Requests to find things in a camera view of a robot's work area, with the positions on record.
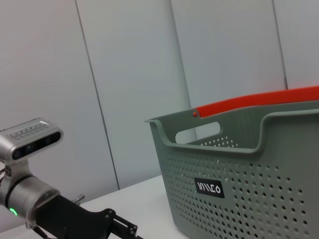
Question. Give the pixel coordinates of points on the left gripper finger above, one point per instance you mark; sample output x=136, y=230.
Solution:
x=124, y=230

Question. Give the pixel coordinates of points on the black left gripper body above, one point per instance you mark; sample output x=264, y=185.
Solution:
x=69, y=219

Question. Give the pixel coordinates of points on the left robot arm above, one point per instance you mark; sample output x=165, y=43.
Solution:
x=25, y=191

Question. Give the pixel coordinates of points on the grey-green perforated storage basket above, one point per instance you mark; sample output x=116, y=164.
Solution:
x=249, y=186

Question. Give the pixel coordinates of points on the left gripper silver plug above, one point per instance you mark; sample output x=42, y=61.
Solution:
x=80, y=198

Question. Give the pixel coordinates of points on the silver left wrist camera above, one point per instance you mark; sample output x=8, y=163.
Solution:
x=30, y=139

